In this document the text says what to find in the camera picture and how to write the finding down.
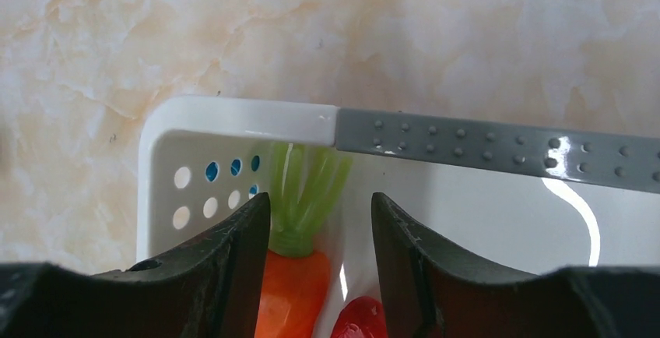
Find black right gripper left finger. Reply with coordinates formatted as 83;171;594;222
1;193;270;337

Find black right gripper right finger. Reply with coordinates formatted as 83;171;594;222
371;192;659;337

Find white perforated plastic basket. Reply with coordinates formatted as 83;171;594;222
136;96;659;337

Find red toy grapes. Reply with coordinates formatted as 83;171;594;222
330;296;388;338

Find orange toy carrot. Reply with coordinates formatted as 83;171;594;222
255;143;353;337

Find blue toy cube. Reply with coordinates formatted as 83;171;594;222
204;155;261;198

